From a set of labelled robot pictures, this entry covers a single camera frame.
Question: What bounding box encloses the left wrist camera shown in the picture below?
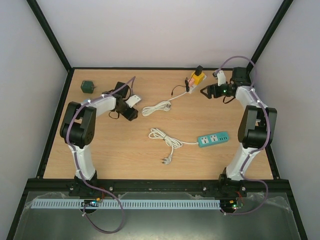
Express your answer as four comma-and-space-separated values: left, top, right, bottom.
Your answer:
125, 94, 142, 108

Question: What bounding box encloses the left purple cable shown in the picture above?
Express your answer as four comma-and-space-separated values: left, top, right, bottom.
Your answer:
66, 75, 126, 234

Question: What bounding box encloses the black plug adapter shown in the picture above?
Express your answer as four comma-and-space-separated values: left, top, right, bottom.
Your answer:
194, 65, 203, 76

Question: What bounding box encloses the white strip cord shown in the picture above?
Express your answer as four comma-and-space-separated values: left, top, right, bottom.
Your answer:
141, 90, 189, 118

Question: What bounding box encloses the white teal-strip cord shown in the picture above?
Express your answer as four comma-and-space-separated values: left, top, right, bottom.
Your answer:
148, 127, 200, 166

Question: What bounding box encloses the light blue cable duct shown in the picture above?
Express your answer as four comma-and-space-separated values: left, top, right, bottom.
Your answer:
30, 199, 221, 210

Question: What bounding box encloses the pink plug adapter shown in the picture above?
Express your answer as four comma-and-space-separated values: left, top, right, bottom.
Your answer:
188, 78, 195, 87

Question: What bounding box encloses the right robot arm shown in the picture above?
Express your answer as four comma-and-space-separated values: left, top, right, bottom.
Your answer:
200, 67, 278, 197

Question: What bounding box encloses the dark green dragon charger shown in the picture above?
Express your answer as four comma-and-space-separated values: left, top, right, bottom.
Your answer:
80, 80, 96, 94

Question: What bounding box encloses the thin black cable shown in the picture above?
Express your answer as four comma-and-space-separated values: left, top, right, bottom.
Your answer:
170, 77, 191, 97

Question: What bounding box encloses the white power strip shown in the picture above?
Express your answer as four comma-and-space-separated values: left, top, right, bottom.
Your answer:
184, 72, 207, 94

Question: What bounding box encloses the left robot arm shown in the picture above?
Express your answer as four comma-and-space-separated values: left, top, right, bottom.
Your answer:
59, 77, 141, 197

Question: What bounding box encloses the teal power strip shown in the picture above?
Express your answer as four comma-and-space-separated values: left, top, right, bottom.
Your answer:
197, 131, 230, 148

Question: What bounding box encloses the black frame rail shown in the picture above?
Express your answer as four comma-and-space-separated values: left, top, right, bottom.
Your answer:
23, 178, 291, 198

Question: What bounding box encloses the yellow cube adapter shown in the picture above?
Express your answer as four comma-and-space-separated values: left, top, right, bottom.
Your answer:
190, 71, 207, 86

